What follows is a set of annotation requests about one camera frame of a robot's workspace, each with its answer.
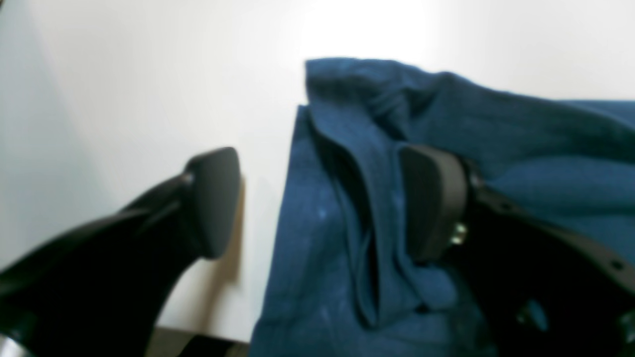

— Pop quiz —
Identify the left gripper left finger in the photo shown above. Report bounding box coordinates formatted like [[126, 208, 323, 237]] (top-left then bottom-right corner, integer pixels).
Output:
[[0, 147, 241, 357]]

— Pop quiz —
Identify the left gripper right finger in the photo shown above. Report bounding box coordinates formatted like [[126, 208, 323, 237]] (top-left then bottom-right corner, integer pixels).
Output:
[[399, 145, 635, 357]]

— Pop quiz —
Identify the dark blue t-shirt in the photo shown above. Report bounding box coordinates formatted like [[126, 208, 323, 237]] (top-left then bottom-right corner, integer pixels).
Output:
[[249, 58, 634, 357]]

